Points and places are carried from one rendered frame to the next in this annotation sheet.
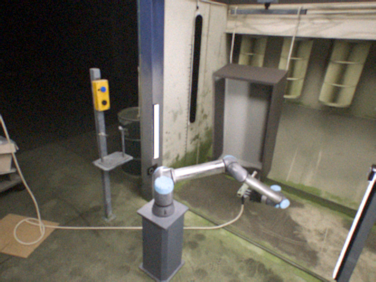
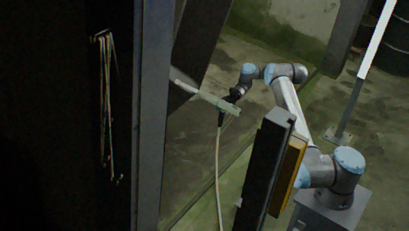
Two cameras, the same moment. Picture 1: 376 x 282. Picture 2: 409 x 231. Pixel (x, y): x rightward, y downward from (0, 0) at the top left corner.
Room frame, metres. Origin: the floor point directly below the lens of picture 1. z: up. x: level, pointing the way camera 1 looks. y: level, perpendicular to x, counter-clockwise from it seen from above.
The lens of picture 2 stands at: (2.43, 1.57, 2.22)
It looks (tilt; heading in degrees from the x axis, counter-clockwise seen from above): 38 degrees down; 262
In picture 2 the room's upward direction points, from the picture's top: 10 degrees clockwise
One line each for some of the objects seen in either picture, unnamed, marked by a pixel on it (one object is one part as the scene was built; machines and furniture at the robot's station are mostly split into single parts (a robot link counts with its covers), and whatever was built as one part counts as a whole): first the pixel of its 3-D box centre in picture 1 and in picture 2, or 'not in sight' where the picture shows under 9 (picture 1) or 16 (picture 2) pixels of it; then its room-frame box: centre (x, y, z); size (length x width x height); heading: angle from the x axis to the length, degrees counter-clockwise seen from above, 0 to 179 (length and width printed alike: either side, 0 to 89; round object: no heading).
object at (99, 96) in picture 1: (101, 95); (272, 170); (2.17, 0.79, 1.42); 0.12 x 0.06 x 0.26; 146
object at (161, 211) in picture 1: (163, 204); (337, 188); (1.63, 0.16, 0.69); 0.19 x 0.19 x 0.10
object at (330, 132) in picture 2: not in sight; (337, 137); (1.13, -1.02, 0.01); 0.20 x 0.20 x 0.01; 56
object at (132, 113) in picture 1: (138, 114); not in sight; (3.32, 0.70, 0.86); 0.54 x 0.54 x 0.01
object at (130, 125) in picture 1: (139, 141); not in sight; (3.32, 0.70, 0.44); 0.59 x 0.58 x 0.89; 37
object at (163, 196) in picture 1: (163, 189); (343, 169); (1.64, 0.16, 0.83); 0.17 x 0.15 x 0.18; 10
